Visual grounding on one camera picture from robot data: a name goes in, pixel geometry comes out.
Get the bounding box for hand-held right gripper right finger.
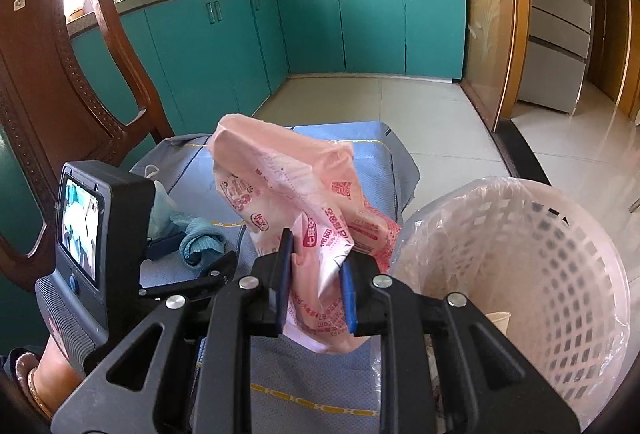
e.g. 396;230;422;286
340;254;581;434

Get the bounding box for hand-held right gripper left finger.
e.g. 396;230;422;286
50;228;296;434

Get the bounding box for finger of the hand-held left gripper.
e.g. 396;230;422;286
144;234;183;261
137;250;238;300

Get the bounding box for teal cloth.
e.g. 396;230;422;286
150;209;226;270

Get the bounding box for white plastic bag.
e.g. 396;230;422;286
145;164;178;235

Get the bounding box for pink plastic bag red print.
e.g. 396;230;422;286
207;114;403;357

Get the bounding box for white mesh waste basket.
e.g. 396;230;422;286
387;175;632;425

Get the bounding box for white paper cup teal pattern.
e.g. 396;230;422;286
486;311;512;335

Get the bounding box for white plastic mesh basket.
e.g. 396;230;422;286
387;176;632;420

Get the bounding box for person's left forearm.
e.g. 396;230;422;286
0;339;86;420

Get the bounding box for blue checked cloth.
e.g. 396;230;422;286
127;120;421;434

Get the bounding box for brown wooden chair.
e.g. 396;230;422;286
0;0;176;295

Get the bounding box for teal kitchen base cabinets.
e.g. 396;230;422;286
0;0;471;345

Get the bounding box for wood framed glass sliding door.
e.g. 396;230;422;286
440;0;531;130

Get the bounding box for silver refrigerator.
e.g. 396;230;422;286
517;0;608;115

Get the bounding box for brown wooden door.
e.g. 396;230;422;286
585;0;631;102

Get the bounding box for gold bracelet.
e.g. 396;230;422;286
15;351;53;419

